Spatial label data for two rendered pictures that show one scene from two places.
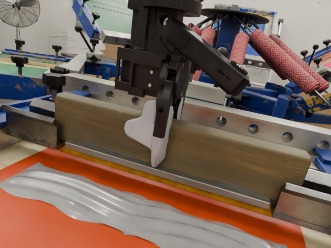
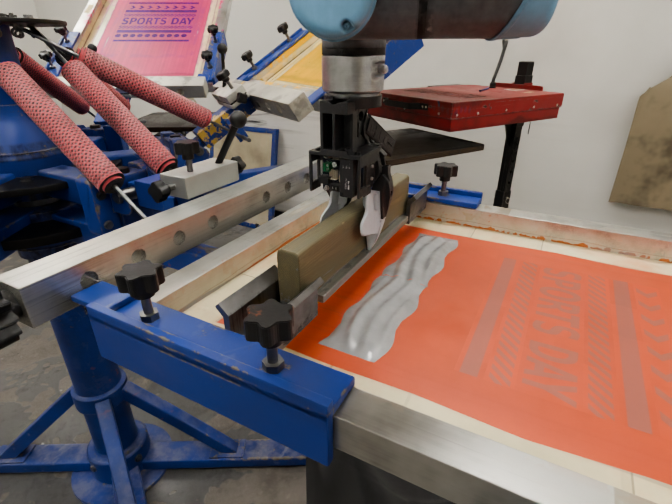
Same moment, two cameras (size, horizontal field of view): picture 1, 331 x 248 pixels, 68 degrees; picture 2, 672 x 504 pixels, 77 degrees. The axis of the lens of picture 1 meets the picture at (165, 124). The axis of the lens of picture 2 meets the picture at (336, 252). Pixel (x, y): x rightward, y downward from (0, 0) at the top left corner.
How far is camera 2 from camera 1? 60 cm
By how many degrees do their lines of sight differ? 69
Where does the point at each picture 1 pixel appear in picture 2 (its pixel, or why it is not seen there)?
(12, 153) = not seen: hidden behind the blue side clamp
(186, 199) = (377, 258)
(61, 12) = not seen: outside the picture
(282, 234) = (409, 231)
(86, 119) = (324, 255)
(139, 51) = (370, 152)
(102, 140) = (336, 264)
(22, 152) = not seen: hidden behind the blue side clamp
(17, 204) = (405, 341)
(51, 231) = (433, 318)
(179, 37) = (372, 127)
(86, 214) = (413, 301)
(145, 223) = (417, 275)
